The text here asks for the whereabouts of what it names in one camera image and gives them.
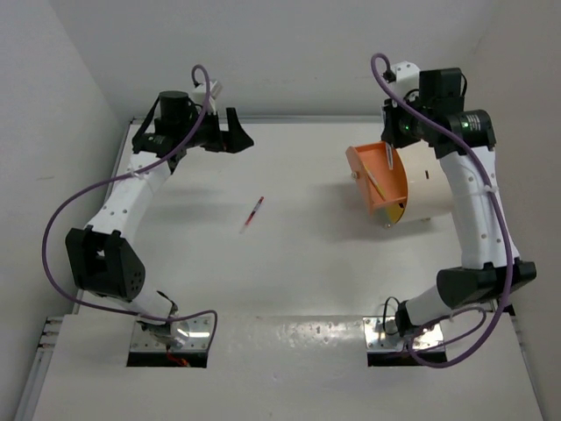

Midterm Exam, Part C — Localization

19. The yellow drawer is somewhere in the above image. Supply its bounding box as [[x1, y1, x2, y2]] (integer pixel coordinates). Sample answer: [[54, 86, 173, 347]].
[[376, 202, 406, 227]]

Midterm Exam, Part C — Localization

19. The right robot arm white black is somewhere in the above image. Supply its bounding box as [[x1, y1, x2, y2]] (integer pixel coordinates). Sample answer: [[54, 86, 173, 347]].
[[381, 62, 537, 336]]

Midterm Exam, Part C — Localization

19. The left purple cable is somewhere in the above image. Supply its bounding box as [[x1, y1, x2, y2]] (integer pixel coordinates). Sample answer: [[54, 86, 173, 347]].
[[42, 64, 219, 334]]

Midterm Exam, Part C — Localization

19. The blue pen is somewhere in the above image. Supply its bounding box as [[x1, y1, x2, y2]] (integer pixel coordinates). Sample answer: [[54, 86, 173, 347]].
[[386, 143, 394, 171]]

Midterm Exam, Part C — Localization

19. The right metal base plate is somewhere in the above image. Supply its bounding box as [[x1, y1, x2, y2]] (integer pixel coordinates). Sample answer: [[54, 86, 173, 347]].
[[363, 316, 444, 354]]

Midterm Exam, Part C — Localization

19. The round drawer organizer box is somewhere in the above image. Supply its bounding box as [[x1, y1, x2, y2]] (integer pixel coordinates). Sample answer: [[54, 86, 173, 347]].
[[344, 140, 455, 229]]

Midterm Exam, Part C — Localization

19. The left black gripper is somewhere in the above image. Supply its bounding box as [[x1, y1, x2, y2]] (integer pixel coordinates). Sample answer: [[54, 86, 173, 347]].
[[178, 106, 252, 154]]

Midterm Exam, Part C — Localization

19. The red pen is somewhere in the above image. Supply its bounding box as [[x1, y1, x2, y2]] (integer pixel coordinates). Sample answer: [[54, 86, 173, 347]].
[[240, 196, 265, 233]]

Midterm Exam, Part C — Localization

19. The orange drawer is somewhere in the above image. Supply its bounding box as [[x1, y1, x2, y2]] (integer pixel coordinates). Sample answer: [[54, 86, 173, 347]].
[[345, 141, 408, 214]]

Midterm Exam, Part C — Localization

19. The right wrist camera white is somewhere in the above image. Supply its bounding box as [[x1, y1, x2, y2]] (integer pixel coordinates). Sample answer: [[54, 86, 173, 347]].
[[389, 61, 421, 101]]

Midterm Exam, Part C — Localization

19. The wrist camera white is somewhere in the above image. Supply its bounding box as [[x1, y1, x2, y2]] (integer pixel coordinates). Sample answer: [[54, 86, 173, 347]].
[[191, 79, 224, 115], [389, 61, 421, 101]]

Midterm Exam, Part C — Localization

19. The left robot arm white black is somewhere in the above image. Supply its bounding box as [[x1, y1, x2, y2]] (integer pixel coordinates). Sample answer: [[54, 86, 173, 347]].
[[65, 90, 254, 326]]

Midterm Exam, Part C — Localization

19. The yellow pen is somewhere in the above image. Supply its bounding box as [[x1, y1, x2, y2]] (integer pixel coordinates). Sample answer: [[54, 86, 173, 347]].
[[366, 168, 387, 201]]

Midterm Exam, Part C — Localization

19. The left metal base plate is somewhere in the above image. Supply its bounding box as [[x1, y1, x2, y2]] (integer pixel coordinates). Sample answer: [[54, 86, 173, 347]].
[[130, 316, 214, 353]]

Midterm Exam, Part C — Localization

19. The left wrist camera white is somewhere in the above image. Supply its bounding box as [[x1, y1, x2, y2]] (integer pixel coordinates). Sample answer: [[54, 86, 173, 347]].
[[191, 79, 224, 115]]

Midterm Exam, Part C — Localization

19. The metal base plate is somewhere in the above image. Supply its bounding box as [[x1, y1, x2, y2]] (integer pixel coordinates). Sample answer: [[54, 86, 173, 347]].
[[363, 316, 444, 354], [130, 316, 214, 353]]

